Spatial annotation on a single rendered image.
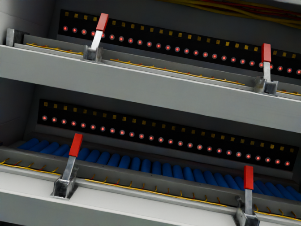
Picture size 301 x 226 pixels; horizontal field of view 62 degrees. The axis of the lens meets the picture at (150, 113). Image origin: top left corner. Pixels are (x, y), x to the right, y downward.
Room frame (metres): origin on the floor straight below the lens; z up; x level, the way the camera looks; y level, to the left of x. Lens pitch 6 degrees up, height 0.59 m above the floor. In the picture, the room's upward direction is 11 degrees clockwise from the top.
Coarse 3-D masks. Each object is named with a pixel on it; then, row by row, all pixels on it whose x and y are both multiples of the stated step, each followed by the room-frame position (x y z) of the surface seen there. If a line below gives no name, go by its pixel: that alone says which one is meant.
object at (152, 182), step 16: (0, 160) 0.42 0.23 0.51; (16, 160) 0.42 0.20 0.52; (32, 160) 0.42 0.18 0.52; (48, 160) 0.42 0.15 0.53; (64, 160) 0.42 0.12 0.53; (80, 160) 0.43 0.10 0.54; (80, 176) 0.42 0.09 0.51; (96, 176) 0.42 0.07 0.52; (112, 176) 0.42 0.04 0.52; (128, 176) 0.42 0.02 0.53; (144, 176) 0.42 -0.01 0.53; (160, 176) 0.43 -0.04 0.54; (176, 192) 0.42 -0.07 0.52; (192, 192) 0.42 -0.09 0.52; (208, 192) 0.42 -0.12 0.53; (224, 192) 0.42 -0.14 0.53; (240, 192) 0.42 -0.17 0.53; (256, 208) 0.41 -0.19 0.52; (272, 208) 0.42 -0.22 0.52; (288, 208) 0.42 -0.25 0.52
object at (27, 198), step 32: (0, 128) 0.45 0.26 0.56; (192, 160) 0.53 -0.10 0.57; (224, 160) 0.52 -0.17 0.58; (0, 192) 0.35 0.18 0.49; (32, 192) 0.36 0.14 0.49; (96, 192) 0.39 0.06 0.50; (160, 192) 0.43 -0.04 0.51; (32, 224) 0.36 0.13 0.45; (64, 224) 0.36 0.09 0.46; (96, 224) 0.36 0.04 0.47; (128, 224) 0.36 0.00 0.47; (160, 224) 0.35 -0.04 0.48; (192, 224) 0.36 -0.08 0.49; (224, 224) 0.37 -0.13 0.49
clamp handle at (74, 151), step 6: (78, 138) 0.39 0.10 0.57; (72, 144) 0.38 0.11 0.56; (78, 144) 0.38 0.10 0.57; (72, 150) 0.38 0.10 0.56; (78, 150) 0.38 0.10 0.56; (72, 156) 0.38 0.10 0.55; (72, 162) 0.38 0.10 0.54; (66, 168) 0.37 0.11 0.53; (72, 168) 0.37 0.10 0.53; (66, 174) 0.37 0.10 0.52
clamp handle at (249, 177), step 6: (246, 168) 0.39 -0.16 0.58; (252, 168) 0.39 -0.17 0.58; (246, 174) 0.38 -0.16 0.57; (252, 174) 0.38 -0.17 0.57; (246, 180) 0.38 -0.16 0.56; (252, 180) 0.38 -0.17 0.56; (246, 186) 0.38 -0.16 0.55; (252, 186) 0.38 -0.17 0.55; (246, 192) 0.38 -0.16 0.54; (246, 198) 0.37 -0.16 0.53; (246, 204) 0.37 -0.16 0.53; (246, 210) 0.37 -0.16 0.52
